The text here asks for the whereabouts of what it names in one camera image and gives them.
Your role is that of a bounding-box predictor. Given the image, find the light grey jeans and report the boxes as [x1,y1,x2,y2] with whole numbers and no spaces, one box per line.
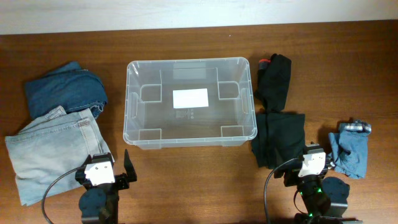
[5,106,109,206]

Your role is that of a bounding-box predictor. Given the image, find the clear plastic storage bin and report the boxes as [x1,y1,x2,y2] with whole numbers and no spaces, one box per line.
[123,57,257,149]

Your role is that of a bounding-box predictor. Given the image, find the black garment with red band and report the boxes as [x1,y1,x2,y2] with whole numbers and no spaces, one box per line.
[254,54,292,112]

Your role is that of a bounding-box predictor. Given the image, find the dark blue jeans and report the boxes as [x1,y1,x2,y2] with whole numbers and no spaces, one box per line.
[24,61,108,119]

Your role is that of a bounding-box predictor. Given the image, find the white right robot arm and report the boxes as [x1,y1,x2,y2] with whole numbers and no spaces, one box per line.
[274,143,363,224]

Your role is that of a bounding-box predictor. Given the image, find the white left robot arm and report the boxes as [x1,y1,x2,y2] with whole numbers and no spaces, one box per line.
[75,151,137,224]

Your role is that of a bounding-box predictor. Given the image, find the dark green folded garment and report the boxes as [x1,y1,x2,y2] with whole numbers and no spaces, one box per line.
[251,113,305,169]

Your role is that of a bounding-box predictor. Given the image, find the light blue shorts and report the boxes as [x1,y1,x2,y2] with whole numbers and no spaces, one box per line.
[328,119,372,179]

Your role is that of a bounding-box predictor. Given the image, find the white label in bin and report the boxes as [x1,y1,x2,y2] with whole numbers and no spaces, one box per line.
[172,88,209,109]

